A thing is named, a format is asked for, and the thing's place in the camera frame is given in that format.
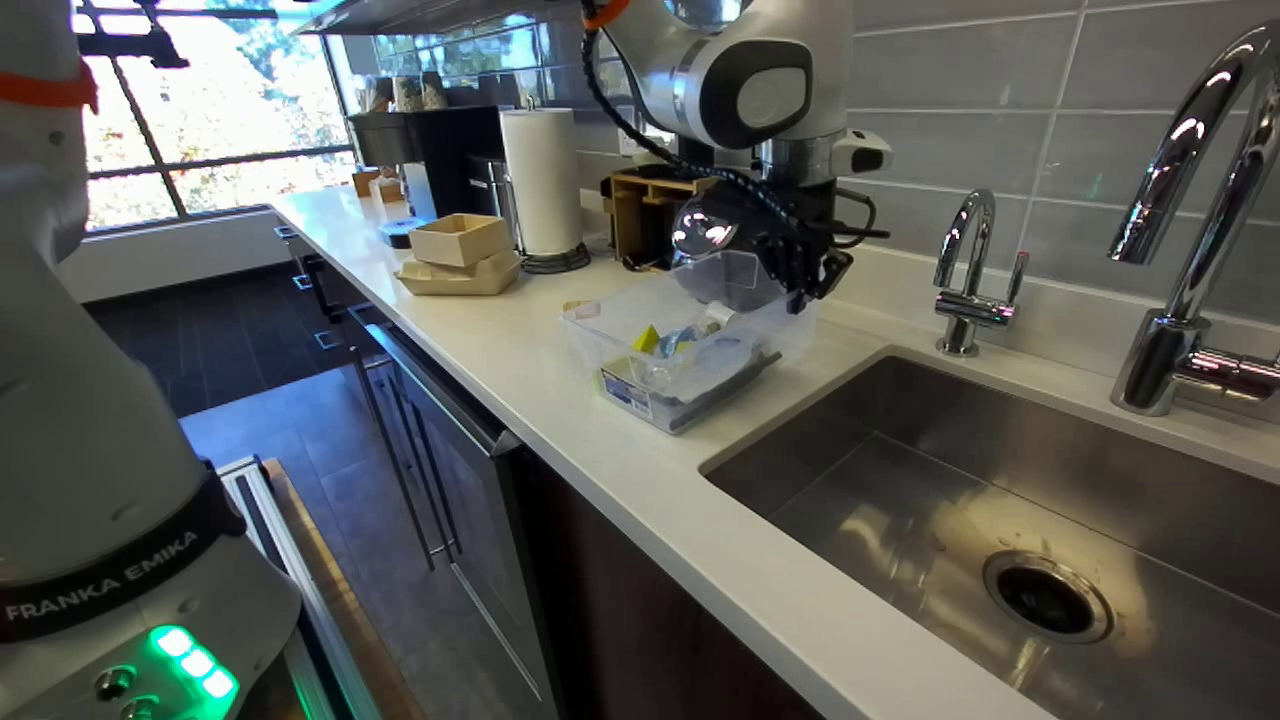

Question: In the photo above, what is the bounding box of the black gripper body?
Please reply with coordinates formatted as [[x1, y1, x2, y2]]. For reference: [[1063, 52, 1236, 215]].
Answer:
[[765, 134, 850, 259]]

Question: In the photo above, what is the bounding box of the clear plastic container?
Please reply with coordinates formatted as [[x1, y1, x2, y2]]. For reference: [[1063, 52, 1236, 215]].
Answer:
[[563, 277, 809, 441]]

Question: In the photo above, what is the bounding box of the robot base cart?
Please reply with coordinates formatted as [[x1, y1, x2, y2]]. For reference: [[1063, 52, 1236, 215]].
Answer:
[[212, 453, 431, 720]]

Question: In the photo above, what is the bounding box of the small chrome faucet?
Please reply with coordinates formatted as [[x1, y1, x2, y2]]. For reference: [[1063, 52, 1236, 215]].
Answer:
[[927, 182, 1034, 358]]

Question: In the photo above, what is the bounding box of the wooden coffee pod organizer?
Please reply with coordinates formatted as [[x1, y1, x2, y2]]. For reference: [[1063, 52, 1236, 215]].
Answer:
[[599, 164, 711, 277]]

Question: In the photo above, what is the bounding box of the metal paper towel holder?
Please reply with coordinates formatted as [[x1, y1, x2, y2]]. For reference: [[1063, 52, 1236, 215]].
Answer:
[[518, 239, 599, 281]]

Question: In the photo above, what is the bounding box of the white paper towel roll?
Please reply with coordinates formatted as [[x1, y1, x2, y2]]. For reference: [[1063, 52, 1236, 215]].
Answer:
[[495, 105, 588, 264]]

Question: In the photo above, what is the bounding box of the stainless steel sink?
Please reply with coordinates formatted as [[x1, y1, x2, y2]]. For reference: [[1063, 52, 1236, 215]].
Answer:
[[696, 343, 1280, 720]]

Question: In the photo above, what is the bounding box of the flat wooden tray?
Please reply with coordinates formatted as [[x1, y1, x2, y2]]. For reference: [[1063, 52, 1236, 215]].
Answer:
[[391, 247, 528, 298]]

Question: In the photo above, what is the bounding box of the light wooden box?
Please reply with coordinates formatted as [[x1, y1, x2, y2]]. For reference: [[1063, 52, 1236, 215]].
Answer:
[[404, 206, 520, 277]]

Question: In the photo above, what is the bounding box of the tall chrome faucet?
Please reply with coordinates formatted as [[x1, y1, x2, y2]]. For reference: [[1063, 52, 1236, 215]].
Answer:
[[1103, 15, 1280, 418]]

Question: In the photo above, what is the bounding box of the sink drain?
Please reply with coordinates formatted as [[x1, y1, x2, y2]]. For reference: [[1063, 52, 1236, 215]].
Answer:
[[981, 548, 1120, 646]]

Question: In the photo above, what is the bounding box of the dark cabinet front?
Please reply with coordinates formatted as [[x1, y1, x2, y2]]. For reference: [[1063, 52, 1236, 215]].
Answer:
[[272, 221, 833, 720]]

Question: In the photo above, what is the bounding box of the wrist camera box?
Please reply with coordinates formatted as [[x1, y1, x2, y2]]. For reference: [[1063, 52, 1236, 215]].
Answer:
[[828, 123, 895, 179]]

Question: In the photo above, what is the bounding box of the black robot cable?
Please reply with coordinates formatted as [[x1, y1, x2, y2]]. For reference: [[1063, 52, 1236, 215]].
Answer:
[[580, 18, 689, 173]]

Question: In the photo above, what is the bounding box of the cabinet handle bar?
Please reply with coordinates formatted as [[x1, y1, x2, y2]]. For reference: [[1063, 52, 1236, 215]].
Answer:
[[345, 304, 520, 458]]

